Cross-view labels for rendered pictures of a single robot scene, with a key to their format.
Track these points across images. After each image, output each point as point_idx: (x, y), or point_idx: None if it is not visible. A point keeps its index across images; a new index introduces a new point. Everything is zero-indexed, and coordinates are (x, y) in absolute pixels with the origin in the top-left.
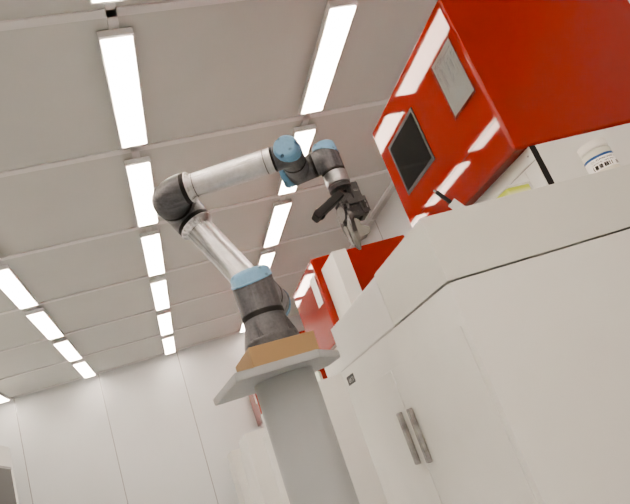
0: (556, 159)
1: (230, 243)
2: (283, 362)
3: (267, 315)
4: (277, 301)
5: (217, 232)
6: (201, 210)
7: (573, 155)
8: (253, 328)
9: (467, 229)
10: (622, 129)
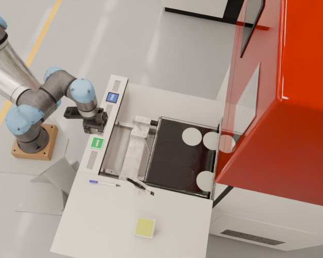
0: (241, 194)
1: (17, 72)
2: (21, 173)
3: (23, 144)
4: (31, 139)
5: (6, 63)
6: None
7: (257, 198)
8: (17, 141)
9: (74, 257)
10: (322, 208)
